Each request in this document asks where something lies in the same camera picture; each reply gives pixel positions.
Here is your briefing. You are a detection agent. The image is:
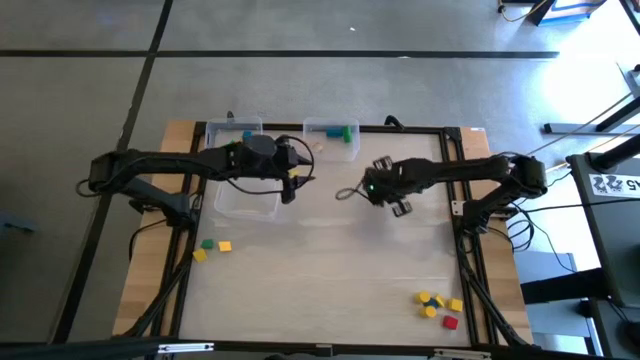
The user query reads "black stand pole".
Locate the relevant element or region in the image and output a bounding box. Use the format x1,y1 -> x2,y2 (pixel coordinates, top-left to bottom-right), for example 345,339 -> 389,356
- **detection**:
591,133 -> 640,172

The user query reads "black cable bundle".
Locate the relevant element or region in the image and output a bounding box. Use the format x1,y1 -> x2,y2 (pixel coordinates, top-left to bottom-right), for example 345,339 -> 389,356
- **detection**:
504,199 -> 581,275

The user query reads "blue white box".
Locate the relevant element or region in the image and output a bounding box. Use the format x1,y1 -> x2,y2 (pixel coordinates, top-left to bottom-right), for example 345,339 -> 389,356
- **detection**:
528,0 -> 610,27

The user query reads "yellow cable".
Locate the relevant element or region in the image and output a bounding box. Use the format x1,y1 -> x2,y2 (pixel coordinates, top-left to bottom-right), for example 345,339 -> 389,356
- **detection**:
498,0 -> 549,24

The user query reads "silver bracket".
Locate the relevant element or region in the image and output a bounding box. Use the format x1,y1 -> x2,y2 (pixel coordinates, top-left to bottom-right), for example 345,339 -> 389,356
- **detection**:
432,348 -> 492,360
157,342 -> 216,355

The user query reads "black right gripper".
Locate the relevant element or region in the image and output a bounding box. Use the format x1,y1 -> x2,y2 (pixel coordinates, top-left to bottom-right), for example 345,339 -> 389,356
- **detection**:
362,154 -> 426,219

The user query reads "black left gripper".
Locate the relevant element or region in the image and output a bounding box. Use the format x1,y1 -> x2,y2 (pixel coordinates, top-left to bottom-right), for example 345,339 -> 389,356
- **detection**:
273,142 -> 317,204

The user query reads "black cart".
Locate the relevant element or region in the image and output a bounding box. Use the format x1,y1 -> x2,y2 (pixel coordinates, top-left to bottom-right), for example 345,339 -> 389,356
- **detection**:
566,149 -> 640,309

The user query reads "clear plastic bin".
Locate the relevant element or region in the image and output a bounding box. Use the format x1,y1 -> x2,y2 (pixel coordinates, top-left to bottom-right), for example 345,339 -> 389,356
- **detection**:
204,116 -> 265,151
213,177 -> 282,222
302,116 -> 361,164

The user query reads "black aluminium table frame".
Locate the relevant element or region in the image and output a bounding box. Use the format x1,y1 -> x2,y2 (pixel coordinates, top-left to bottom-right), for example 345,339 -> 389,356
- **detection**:
119,121 -> 534,351

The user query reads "grey stand base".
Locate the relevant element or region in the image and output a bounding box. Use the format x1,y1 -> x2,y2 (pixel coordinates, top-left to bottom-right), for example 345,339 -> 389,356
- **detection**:
543,94 -> 640,136

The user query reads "white marker label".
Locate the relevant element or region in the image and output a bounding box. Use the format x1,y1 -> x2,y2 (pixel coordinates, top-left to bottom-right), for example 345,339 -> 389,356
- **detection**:
588,172 -> 640,198

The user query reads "grey cable loop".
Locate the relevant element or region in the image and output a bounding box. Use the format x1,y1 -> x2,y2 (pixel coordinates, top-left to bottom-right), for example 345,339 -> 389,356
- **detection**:
334,182 -> 369,202

